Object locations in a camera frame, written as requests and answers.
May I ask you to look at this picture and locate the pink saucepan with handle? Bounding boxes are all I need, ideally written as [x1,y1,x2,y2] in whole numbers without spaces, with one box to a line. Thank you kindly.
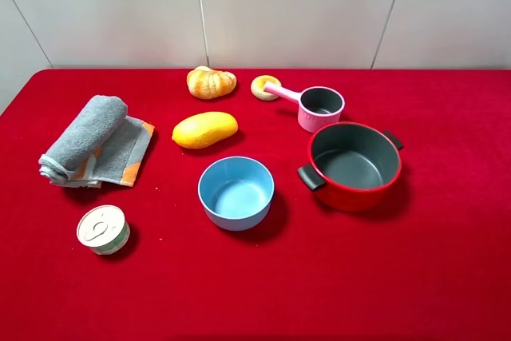
[263,81,345,133]

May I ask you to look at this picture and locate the white tin can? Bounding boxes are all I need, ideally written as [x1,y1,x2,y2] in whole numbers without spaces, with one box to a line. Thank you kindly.
[77,204,131,256]

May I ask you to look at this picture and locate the peeled orange toy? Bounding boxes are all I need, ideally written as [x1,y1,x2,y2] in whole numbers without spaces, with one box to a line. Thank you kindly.
[186,65,237,100]

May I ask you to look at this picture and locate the yellow mango toy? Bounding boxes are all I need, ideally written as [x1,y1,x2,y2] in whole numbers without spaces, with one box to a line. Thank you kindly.
[172,111,238,149]

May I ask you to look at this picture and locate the blue bowl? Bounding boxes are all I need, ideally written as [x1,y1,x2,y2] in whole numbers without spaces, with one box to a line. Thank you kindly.
[198,156,275,232]

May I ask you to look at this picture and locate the red pot black handles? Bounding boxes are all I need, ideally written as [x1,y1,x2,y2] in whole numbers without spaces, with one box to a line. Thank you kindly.
[297,121,404,212]

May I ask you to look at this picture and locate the grey rolled towel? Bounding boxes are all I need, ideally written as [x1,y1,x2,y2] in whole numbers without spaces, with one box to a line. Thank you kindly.
[38,95,154,188]

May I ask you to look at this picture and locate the beige ring donut toy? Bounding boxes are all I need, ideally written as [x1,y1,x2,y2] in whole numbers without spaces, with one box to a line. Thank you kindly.
[251,75,282,101]

